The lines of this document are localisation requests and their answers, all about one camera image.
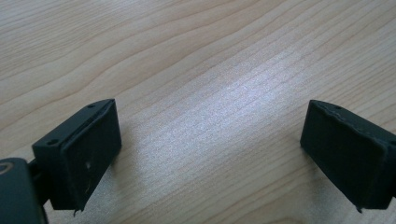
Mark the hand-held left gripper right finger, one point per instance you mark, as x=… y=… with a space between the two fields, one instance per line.
x=345 y=155

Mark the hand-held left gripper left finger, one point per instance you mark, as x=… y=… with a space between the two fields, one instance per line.
x=81 y=149

